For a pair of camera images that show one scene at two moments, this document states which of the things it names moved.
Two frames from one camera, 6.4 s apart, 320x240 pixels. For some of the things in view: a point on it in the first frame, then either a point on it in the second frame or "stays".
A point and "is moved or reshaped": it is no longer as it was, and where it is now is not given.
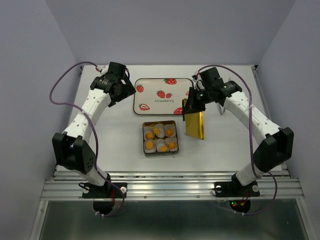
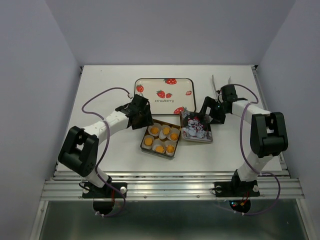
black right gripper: x=191 y=106 → x=208 y=101
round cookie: x=149 y=135 → x=148 y=141
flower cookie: x=172 y=145 is moved or reshaped
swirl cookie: x=169 y=132 → x=174 y=136
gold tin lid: x=194 y=124 is moved or reshaped
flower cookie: x=156 y=131 → x=166 y=131
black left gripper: x=128 y=90 → x=148 y=120
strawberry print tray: x=161 y=96 stays
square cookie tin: x=160 y=138 stays
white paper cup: x=170 y=130 → x=174 y=134
